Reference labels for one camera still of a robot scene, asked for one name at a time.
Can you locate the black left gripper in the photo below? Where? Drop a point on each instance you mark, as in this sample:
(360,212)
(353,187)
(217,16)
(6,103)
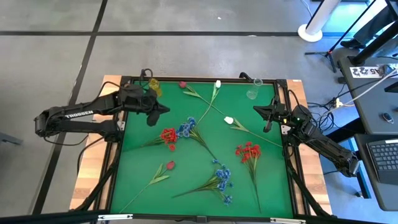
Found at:
(138,98)

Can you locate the white printed paper label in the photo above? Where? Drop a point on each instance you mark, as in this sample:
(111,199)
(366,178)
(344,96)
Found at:
(363,71)

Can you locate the gray floor object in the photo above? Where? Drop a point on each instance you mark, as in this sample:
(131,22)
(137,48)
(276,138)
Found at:
(9,139)

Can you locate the black key fob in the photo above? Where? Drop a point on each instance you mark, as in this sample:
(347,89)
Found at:
(388,118)

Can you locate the clear glass vase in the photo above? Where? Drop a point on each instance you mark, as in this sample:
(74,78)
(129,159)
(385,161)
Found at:
(253,93)

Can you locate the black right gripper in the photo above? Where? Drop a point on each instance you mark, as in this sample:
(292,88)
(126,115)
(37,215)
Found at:
(281,113)

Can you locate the red artificial flower bunch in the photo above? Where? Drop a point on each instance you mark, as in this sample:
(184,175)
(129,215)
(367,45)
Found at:
(168,136)
(248,152)

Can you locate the yellow glass vase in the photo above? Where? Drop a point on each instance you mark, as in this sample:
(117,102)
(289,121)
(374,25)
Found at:
(155,88)

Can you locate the black desk leg beam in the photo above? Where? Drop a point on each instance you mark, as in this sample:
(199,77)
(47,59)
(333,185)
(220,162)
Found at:
(373,46)

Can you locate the white power adapter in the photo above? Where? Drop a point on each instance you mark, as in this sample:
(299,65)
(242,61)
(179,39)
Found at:
(338,102)

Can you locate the black tripod stand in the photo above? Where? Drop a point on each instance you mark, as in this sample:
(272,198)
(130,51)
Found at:
(329,53)

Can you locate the person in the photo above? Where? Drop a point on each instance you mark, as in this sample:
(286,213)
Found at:
(353,43)

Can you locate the black crossbeam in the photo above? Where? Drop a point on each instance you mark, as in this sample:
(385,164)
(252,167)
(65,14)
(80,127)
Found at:
(46,217)

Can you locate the white artificial tulip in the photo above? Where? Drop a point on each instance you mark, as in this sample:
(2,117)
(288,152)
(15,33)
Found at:
(218,83)
(229,120)

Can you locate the silver bracket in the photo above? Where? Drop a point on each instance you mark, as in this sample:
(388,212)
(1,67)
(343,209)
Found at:
(287,221)
(115,217)

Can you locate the white pole with round base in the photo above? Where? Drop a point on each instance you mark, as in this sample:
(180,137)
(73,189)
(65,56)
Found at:
(311,32)

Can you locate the black diagonal frame strut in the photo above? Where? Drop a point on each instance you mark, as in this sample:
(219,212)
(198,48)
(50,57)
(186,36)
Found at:
(306,193)
(99,186)

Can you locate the black table frame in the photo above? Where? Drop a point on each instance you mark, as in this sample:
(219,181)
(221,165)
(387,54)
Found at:
(202,80)

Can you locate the black keyboard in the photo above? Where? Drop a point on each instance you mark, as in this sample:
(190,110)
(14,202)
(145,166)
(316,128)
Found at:
(385,158)

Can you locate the dark gray desk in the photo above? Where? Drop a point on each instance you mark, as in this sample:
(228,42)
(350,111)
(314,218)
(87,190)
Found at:
(373,193)

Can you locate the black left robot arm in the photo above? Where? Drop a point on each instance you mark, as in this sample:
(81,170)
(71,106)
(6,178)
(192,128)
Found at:
(77,113)

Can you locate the blue artificial flower bunch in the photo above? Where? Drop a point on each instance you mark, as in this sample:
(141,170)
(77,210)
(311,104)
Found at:
(222,180)
(186,127)

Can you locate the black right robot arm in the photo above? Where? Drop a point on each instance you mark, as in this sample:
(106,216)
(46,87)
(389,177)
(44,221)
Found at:
(326,146)

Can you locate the blue desk leg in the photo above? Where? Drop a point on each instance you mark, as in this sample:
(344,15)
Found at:
(362,183)

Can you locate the red artificial tulip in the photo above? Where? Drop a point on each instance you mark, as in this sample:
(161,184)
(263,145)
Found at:
(183,84)
(170,165)

